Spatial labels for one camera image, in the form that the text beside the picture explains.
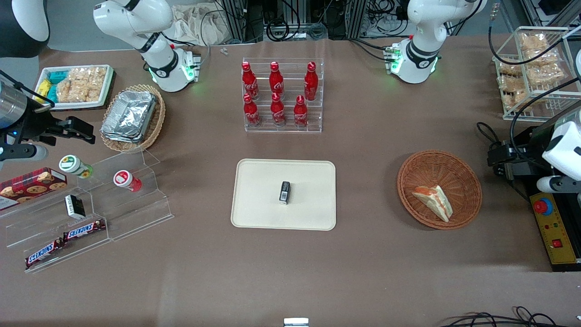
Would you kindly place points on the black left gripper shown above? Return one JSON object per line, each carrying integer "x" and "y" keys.
{"x": 523, "y": 167}

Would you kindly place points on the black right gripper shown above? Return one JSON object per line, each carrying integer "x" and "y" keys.
{"x": 35, "y": 123}

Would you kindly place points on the plastic-wrapped triangle sandwich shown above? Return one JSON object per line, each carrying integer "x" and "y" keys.
{"x": 435, "y": 202}

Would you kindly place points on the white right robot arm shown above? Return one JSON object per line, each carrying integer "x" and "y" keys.
{"x": 161, "y": 63}

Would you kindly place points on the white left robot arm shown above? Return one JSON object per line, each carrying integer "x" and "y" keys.
{"x": 417, "y": 50}

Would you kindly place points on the white rectangular snack tray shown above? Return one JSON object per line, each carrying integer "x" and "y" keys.
{"x": 77, "y": 105}

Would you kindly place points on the brown wicker basket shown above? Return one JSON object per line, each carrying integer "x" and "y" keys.
{"x": 460, "y": 175}

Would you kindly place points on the light wicker oval basket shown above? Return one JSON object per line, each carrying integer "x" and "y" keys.
{"x": 154, "y": 122}

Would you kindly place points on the cream rectangular tray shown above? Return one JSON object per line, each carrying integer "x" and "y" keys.
{"x": 258, "y": 195}

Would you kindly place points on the green-lidded yogurt cup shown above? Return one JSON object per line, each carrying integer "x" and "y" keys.
{"x": 72, "y": 164}

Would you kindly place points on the rice cracker bag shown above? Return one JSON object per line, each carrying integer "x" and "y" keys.
{"x": 66, "y": 91}
{"x": 93, "y": 81}

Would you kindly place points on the stacked aluminium foil containers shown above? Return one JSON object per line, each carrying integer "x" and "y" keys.
{"x": 129, "y": 114}

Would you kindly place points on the clear bin with snack bags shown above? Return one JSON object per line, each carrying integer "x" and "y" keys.
{"x": 517, "y": 113}

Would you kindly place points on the yellow snack packet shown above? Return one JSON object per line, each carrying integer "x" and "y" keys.
{"x": 43, "y": 88}

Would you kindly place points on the teal snack packet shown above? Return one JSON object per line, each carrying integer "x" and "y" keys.
{"x": 57, "y": 76}

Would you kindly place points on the red emergency stop button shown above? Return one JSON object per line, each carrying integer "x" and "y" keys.
{"x": 542, "y": 207}

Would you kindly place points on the red-lidded yogurt cup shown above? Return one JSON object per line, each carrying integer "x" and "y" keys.
{"x": 125, "y": 178}

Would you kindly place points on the red cookie box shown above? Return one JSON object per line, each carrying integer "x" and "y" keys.
{"x": 32, "y": 184}

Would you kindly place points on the black and white small box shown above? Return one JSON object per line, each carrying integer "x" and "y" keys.
{"x": 75, "y": 206}

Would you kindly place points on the clear bagged fried snack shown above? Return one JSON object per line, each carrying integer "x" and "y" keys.
{"x": 542, "y": 70}
{"x": 533, "y": 43}
{"x": 513, "y": 86}

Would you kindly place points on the yellow control box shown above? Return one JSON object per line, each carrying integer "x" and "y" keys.
{"x": 556, "y": 231}

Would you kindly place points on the Snickers chocolate bar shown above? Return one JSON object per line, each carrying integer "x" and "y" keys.
{"x": 43, "y": 252}
{"x": 84, "y": 230}

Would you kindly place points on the clear acrylic step display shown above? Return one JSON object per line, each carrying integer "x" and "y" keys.
{"x": 136, "y": 213}

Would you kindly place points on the beige cloth bag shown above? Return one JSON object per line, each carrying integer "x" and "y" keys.
{"x": 199, "y": 25}

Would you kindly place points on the red cola bottle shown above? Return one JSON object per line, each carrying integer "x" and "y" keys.
{"x": 251, "y": 113}
{"x": 250, "y": 81}
{"x": 278, "y": 112}
{"x": 311, "y": 81}
{"x": 276, "y": 81}
{"x": 300, "y": 114}

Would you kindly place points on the clear acrylic bottle rack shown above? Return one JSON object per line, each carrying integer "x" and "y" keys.
{"x": 283, "y": 128}

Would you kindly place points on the small black tissue pack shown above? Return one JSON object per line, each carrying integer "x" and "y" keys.
{"x": 284, "y": 192}

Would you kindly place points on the silver metal block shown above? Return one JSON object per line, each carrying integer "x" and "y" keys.
{"x": 296, "y": 322}

